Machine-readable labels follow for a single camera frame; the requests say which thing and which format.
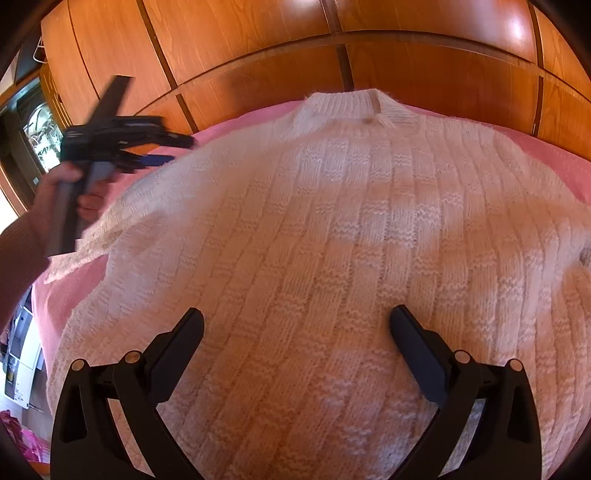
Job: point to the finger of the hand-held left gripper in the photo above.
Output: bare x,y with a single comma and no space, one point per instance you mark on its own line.
152,161
178,140

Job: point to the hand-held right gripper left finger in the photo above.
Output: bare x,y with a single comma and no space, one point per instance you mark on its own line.
181,340

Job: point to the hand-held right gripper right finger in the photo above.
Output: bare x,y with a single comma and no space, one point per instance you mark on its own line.
412,340

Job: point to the white knit sweater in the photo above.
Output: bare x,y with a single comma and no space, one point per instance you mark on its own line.
323,230

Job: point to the person's left hand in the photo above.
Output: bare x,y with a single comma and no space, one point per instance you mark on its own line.
67,177

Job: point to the window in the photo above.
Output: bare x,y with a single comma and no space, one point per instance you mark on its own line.
34,134

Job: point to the pink blanket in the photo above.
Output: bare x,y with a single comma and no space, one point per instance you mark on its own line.
69,318

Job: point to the wooden headboard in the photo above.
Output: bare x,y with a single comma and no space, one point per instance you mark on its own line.
254,41

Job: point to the white appliance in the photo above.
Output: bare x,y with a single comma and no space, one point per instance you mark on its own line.
21,360

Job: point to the pink patterned cloth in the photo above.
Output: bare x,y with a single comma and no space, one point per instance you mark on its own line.
21,436

